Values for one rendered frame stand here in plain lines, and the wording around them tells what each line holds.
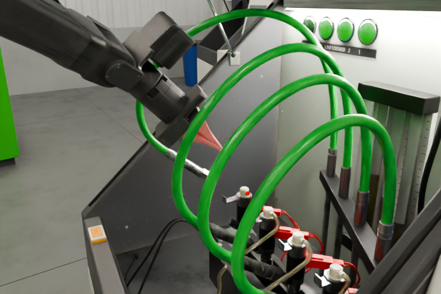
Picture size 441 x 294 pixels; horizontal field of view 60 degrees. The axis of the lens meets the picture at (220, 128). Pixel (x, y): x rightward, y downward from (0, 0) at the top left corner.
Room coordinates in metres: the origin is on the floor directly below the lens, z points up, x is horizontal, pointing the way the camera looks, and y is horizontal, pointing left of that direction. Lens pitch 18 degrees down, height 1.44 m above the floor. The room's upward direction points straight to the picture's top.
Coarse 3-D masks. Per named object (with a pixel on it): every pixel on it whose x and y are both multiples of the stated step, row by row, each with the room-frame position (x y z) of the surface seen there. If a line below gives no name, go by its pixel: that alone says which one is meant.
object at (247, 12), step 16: (224, 16) 0.69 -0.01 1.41; (240, 16) 0.69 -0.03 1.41; (272, 16) 0.70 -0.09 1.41; (288, 16) 0.70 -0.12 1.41; (192, 32) 0.69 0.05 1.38; (304, 32) 0.70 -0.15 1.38; (336, 96) 0.70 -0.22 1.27; (336, 112) 0.70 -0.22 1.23; (144, 128) 0.68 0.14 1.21; (160, 144) 0.68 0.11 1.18; (336, 144) 0.70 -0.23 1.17
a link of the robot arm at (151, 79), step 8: (144, 64) 0.56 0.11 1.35; (152, 64) 0.58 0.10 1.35; (160, 64) 0.57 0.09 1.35; (144, 72) 0.56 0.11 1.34; (152, 72) 0.56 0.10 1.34; (160, 72) 0.58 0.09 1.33; (144, 80) 0.55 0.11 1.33; (152, 80) 0.56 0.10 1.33; (136, 88) 0.55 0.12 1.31; (144, 88) 0.55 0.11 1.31; (152, 88) 0.56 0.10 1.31; (136, 96) 0.56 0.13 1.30
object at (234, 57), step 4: (208, 0) 0.94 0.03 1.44; (212, 4) 0.94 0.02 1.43; (212, 8) 0.94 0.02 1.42; (220, 24) 0.95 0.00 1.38; (220, 28) 0.95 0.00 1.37; (224, 32) 0.95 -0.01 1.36; (224, 36) 0.95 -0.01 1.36; (224, 40) 0.95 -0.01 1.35; (228, 44) 0.95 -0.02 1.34; (228, 48) 0.96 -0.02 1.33; (228, 52) 0.96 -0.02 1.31; (232, 52) 0.96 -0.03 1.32; (236, 52) 0.96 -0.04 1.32; (232, 56) 0.95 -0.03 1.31; (236, 56) 0.96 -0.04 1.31; (232, 60) 0.96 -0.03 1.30; (236, 60) 0.96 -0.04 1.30; (232, 64) 0.96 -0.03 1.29; (236, 64) 0.96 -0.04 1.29
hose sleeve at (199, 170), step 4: (168, 152) 0.68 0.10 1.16; (172, 152) 0.68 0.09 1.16; (176, 152) 0.69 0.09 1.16; (168, 156) 0.68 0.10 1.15; (172, 156) 0.68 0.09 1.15; (172, 160) 0.69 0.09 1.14; (188, 160) 0.69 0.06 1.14; (184, 164) 0.68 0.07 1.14; (188, 164) 0.68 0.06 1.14; (192, 164) 0.69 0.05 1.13; (188, 168) 0.68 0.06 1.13; (192, 168) 0.68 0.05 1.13; (196, 168) 0.69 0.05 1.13; (200, 168) 0.69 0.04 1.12; (192, 172) 0.69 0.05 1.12; (196, 172) 0.68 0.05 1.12; (200, 172) 0.69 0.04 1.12
